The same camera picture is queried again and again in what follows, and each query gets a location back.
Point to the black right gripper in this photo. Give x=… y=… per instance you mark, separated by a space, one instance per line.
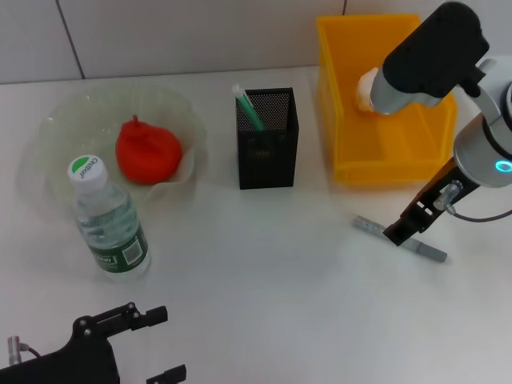
x=436 y=200

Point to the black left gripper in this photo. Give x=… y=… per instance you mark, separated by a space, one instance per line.
x=60 y=360

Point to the grey glitter pen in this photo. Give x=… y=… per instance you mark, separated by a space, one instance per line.
x=368 y=225

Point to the clear green-label water bottle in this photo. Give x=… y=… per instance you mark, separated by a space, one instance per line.
x=112 y=224

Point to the white paper ball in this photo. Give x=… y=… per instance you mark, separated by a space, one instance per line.
x=366 y=90

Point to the orange-red toy orange fruit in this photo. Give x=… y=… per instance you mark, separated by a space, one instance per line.
x=148 y=152

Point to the mint green utility knife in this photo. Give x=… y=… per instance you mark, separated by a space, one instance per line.
x=250 y=110

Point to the black mesh pen holder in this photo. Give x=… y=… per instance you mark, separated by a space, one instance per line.
x=266 y=172

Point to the wavy clear glass fruit plate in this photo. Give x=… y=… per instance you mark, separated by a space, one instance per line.
x=80 y=112

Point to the yellow plastic storage bin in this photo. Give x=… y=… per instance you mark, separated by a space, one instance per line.
x=360 y=152

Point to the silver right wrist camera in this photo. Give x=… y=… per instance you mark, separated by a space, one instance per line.
x=432 y=60

